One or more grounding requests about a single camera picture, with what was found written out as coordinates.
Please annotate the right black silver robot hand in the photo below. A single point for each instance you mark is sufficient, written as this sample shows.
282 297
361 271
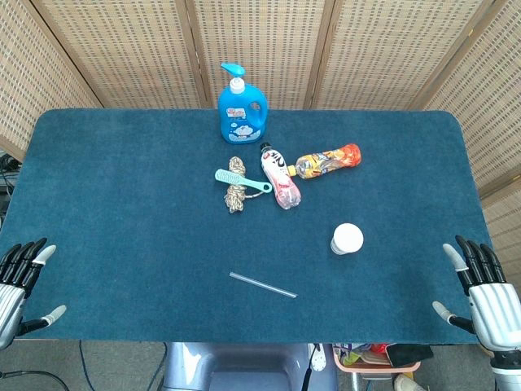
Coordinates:
494 309

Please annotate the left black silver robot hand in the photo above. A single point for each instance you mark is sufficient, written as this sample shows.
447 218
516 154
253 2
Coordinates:
12 293

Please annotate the transparent plastic straw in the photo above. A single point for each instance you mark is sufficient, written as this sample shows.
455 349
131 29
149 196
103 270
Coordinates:
262 284

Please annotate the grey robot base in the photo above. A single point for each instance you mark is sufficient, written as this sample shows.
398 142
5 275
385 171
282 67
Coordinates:
244 366

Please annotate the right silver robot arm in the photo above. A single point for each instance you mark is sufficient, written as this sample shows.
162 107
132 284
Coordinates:
506 372

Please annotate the white round container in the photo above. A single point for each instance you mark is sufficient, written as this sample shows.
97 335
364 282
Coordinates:
347 238

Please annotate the black flat item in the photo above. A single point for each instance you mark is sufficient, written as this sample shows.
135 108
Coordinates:
407 353

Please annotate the white shoe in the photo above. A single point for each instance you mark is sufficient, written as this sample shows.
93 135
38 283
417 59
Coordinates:
407 385

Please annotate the blue table cloth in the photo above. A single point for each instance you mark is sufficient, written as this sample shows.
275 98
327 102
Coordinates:
122 203

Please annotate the pink plastic basket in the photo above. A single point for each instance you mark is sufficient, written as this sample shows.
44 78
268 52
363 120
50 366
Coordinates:
346 366

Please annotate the white perforated plastic piece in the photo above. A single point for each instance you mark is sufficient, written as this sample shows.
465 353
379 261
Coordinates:
318 360

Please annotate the orange yellow plastic drink bottle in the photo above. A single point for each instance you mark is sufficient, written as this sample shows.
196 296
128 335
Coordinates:
329 161

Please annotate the teal plastic brush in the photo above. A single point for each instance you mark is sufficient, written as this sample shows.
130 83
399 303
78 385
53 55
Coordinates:
228 176

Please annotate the pink white plastic drink bottle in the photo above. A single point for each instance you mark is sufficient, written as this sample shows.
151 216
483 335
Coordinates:
278 175

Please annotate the woven rattan folding screen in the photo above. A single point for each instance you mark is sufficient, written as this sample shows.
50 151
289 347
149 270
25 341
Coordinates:
122 40

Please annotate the blue detergent pump bottle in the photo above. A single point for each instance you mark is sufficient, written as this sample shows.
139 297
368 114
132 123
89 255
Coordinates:
240 118

